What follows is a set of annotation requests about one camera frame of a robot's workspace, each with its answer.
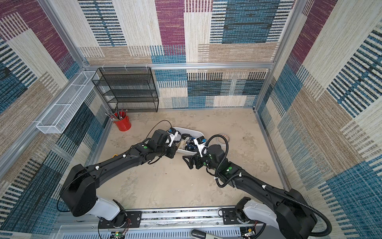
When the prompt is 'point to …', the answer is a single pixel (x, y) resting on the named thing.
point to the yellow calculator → (115, 155)
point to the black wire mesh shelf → (132, 89)
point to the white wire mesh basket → (57, 117)
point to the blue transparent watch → (191, 146)
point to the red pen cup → (124, 124)
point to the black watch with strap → (184, 136)
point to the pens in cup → (117, 116)
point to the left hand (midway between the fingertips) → (178, 148)
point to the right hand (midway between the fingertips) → (192, 155)
